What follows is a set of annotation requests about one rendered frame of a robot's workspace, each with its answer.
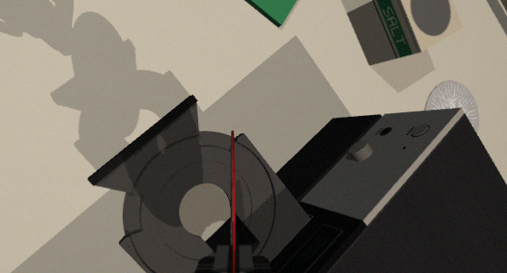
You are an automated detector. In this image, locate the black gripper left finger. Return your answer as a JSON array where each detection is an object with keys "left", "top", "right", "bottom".
[{"left": 195, "top": 245, "right": 233, "bottom": 273}]

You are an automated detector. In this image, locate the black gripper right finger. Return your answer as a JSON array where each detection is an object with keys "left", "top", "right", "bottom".
[{"left": 235, "top": 245, "right": 273, "bottom": 273}]

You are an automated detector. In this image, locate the red cd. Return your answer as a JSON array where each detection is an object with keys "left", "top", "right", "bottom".
[{"left": 231, "top": 131, "right": 236, "bottom": 273}]

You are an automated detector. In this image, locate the beige salt container with green label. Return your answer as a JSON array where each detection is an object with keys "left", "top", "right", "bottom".
[{"left": 347, "top": 0, "right": 463, "bottom": 66}]

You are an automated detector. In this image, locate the silver cd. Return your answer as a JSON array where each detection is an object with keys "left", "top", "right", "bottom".
[{"left": 425, "top": 81, "right": 479, "bottom": 133}]

